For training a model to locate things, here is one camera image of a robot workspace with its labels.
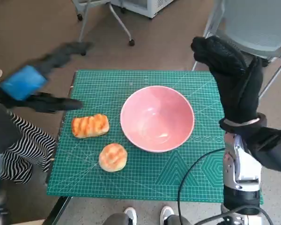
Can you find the pink bowl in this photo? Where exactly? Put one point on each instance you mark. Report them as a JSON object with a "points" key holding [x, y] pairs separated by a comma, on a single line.
{"points": [[157, 119]]}

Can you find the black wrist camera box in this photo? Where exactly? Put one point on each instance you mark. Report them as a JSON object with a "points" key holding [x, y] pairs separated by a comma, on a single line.
{"points": [[2, 131], [271, 150]]}

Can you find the grey knee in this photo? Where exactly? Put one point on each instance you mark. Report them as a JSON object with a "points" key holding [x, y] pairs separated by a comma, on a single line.
{"points": [[178, 221], [116, 220]]}

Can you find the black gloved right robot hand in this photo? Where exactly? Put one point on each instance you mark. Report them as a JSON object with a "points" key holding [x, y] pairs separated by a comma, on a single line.
{"points": [[238, 89]]}

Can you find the green cutting mat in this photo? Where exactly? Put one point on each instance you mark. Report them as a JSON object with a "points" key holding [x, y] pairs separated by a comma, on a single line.
{"points": [[107, 82]]}

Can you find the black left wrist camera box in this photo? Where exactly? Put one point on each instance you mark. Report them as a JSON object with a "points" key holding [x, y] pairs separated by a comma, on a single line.
{"points": [[2, 131]]}

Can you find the black table frame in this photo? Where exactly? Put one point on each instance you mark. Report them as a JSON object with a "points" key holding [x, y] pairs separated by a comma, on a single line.
{"points": [[57, 209]]}

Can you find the grey chair frame with casters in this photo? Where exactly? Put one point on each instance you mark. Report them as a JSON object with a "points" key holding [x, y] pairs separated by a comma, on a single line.
{"points": [[120, 20]]}

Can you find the white shoe with black trim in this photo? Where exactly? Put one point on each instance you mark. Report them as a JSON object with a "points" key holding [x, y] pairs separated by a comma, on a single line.
{"points": [[130, 215], [166, 214]]}

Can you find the grey mesh chair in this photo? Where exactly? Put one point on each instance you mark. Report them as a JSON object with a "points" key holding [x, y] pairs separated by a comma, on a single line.
{"points": [[260, 23]]}

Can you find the round toy bread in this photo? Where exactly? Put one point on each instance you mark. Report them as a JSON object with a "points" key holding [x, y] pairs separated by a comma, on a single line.
{"points": [[113, 158]]}

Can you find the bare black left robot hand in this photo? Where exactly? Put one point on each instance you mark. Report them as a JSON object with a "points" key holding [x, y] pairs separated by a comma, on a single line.
{"points": [[21, 82]]}

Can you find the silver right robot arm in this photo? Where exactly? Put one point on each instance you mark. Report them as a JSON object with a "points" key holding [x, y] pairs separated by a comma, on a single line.
{"points": [[241, 168]]}

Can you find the person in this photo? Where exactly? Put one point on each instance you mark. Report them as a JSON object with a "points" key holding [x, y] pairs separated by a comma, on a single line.
{"points": [[30, 145]]}

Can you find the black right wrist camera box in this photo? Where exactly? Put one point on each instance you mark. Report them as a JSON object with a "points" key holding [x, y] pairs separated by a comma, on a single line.
{"points": [[271, 150]]}

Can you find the oblong striped toy bread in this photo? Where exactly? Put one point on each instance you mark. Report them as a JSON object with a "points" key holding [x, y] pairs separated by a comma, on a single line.
{"points": [[90, 126]]}

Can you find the white cabinet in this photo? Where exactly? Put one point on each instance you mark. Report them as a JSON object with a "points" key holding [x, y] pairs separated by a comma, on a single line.
{"points": [[152, 7]]}

